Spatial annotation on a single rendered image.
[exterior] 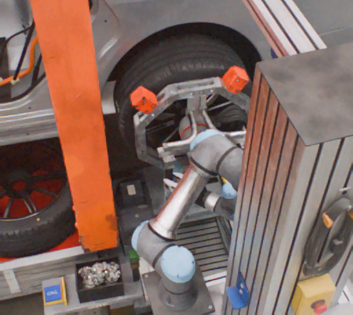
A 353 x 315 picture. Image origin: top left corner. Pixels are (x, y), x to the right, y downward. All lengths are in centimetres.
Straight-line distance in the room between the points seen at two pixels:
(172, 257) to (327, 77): 104
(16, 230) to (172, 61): 107
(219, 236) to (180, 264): 128
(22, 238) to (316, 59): 195
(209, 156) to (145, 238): 39
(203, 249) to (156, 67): 114
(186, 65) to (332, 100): 139
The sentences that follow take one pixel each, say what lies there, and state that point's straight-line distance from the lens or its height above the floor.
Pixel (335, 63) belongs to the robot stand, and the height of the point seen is 203.
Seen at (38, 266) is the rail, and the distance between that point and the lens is 296.
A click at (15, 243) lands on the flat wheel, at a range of 298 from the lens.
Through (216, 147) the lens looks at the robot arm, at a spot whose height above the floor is 134.
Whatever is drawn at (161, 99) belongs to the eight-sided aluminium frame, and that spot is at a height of 108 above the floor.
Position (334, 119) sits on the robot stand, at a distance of 120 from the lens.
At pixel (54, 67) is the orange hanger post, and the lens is 191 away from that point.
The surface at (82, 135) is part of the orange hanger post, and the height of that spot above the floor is 130.
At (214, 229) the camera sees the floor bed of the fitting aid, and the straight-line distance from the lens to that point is 336.
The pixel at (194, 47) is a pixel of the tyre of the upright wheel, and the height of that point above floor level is 118.
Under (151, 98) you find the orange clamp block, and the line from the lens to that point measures 254.
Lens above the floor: 287
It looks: 49 degrees down
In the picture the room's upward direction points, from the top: 1 degrees clockwise
